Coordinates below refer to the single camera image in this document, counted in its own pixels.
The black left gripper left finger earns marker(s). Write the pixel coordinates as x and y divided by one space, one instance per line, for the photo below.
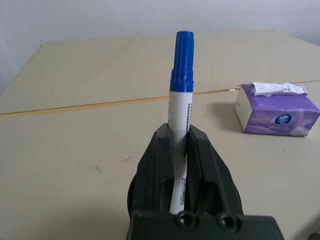
157 170

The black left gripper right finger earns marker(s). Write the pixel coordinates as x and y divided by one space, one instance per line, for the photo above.
212 180

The white marker blue cap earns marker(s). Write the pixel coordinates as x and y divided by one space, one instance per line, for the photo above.
181 75

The purple tissue pack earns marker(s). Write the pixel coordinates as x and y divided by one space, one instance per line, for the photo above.
280 115

